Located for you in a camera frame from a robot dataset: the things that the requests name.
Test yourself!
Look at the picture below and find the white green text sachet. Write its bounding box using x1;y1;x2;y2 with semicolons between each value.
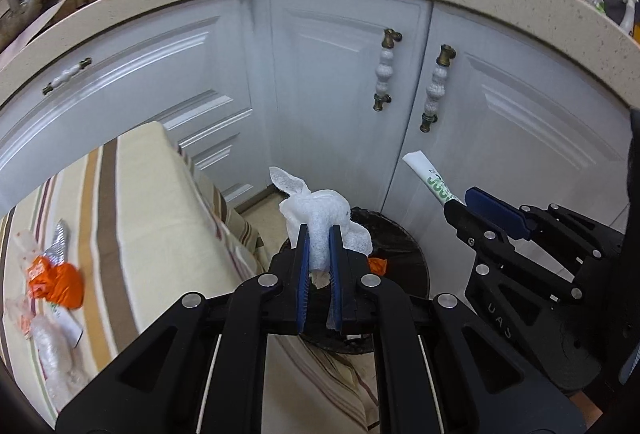
402;151;461;206

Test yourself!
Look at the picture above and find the clear plastic wrap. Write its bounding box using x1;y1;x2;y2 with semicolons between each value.
30;315;89;411

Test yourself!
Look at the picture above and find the small orange bag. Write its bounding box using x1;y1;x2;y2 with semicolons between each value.
26;255;85;309

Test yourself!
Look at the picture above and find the white tissue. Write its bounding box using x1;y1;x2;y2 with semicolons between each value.
269;166;373;289

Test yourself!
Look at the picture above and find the silver foil wrapper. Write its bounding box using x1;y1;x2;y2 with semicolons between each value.
43;219;68;266

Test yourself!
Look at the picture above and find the large orange plastic bag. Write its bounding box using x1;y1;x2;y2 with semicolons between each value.
368;256;388;277

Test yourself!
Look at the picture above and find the orange white snack wrapper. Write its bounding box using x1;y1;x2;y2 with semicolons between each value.
13;230;50;279

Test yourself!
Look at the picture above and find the black lined trash bin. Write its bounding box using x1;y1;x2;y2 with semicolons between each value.
270;206;431;355

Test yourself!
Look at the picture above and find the white right cabinet door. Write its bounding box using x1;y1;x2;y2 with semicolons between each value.
380;5;630;294

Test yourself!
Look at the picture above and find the pink clear wrapper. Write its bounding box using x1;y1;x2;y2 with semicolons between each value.
6;295;35;339

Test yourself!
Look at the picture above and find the white spray bottle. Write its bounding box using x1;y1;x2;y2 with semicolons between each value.
620;0;639;36

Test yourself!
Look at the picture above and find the white corner cabinet door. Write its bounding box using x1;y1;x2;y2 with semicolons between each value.
256;0;432;211

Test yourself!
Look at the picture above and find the white drawer cabinet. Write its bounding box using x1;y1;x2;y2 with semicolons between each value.
1;0;268;212

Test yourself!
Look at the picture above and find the steel wok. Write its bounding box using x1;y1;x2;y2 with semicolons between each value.
0;0;59;51

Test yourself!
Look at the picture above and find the right door porcelain handle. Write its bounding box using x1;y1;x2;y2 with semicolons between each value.
420;44;457;133

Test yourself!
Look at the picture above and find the corner door porcelain handle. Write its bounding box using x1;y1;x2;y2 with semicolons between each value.
373;28;402;112

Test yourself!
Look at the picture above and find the drawer porcelain handle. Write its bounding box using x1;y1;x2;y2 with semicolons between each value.
41;56;92;96

